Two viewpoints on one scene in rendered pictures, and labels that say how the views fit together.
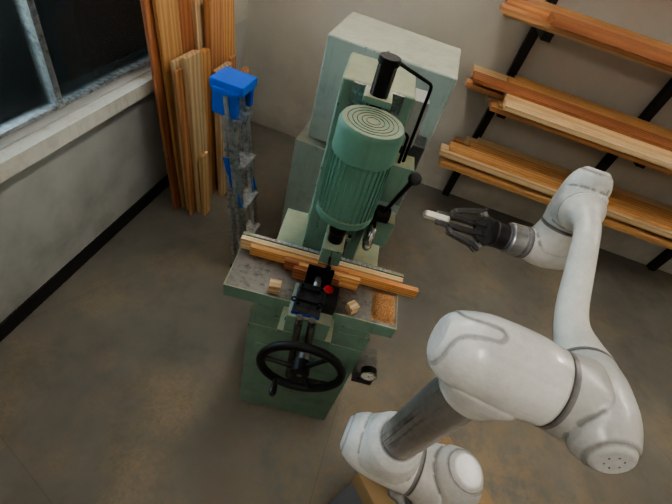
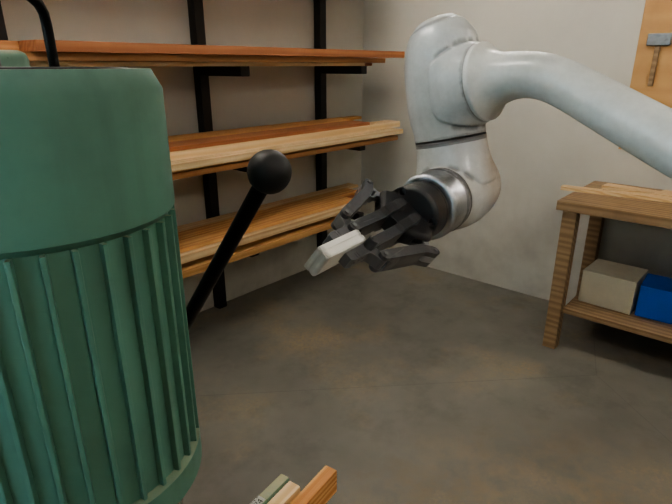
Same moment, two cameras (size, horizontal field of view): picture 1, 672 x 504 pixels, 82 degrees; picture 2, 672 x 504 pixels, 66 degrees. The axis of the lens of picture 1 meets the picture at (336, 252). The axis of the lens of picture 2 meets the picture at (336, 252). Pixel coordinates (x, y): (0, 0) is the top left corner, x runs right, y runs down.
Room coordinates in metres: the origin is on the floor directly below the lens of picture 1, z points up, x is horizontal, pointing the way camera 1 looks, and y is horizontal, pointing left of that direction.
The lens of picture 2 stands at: (0.57, 0.15, 1.51)
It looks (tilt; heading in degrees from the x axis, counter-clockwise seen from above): 20 degrees down; 309
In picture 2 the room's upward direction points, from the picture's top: straight up
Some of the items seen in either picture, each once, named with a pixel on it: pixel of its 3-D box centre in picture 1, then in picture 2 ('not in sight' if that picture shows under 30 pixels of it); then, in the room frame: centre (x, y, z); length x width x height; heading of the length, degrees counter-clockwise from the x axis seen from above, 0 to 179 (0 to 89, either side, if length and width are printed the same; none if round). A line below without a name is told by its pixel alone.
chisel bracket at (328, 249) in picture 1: (333, 244); not in sight; (0.95, 0.02, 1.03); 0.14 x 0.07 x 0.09; 5
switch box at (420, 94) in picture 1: (411, 118); not in sight; (1.26, -0.10, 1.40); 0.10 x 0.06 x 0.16; 5
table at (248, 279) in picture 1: (312, 299); not in sight; (0.82, 0.02, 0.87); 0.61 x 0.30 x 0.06; 95
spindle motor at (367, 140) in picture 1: (357, 171); (54, 301); (0.93, 0.02, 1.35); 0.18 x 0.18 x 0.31
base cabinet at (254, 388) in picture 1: (305, 324); not in sight; (1.05, 0.03, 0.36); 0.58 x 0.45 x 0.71; 5
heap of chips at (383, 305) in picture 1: (384, 305); not in sight; (0.86, -0.22, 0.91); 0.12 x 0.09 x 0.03; 5
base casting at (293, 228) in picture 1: (322, 272); not in sight; (1.05, 0.03, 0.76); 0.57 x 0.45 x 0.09; 5
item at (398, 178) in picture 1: (396, 179); not in sight; (1.16, -0.12, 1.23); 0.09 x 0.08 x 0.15; 5
